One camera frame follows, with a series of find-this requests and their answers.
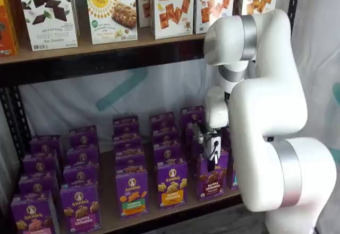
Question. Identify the red print pretzel crackers box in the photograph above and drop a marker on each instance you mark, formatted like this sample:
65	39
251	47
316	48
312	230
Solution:
144	3
172	13

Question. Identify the white mint chocolate cookie box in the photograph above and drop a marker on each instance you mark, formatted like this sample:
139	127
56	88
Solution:
47	32

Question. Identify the purple box pink patch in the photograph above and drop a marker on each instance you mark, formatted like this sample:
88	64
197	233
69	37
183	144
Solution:
40	165
37	185
32	218
45	146

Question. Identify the blue print pretzel crackers box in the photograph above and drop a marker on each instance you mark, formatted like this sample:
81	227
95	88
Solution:
212	3

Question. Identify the white almond flour bars box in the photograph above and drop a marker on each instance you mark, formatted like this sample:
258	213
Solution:
111	16

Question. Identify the purple box orange patch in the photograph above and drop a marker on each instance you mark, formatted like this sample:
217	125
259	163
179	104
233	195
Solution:
172	183
164	135
162	120
168	153

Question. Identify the purple box brown patch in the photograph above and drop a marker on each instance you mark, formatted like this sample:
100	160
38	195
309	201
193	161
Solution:
212	183
191	114

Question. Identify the orange snack box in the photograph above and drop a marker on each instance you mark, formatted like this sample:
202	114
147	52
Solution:
6	27

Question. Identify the purple box teal patch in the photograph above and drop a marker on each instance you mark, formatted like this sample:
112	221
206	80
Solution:
234	177

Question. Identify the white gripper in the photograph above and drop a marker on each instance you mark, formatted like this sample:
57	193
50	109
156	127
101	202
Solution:
208	145

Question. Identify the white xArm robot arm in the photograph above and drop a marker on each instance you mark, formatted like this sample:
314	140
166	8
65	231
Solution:
265	112

